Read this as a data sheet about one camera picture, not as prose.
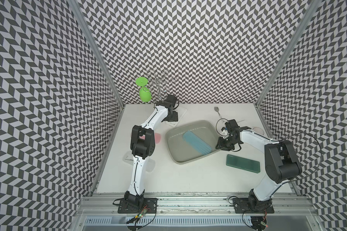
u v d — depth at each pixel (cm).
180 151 92
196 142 97
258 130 99
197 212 72
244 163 89
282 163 47
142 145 60
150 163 61
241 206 72
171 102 81
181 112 107
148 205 72
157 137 100
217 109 115
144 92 96
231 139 71
